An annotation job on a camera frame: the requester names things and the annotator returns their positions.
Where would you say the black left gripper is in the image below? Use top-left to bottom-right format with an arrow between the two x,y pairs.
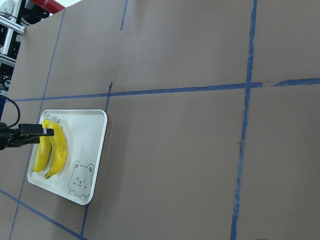
0,122 -> 54,151

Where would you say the yellow banana moved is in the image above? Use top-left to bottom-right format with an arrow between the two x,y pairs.
32,118 -> 52,173
44,122 -> 68,179

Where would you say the white bear print tray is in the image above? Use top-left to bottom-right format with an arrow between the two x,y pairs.
27,109 -> 108,205

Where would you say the red cylinder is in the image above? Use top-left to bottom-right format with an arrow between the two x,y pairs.
30,0 -> 65,14

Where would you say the brown paper table cover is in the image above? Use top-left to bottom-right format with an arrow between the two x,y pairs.
0,0 -> 320,240

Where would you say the aluminium side frame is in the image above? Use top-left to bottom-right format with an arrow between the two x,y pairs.
0,0 -> 28,67

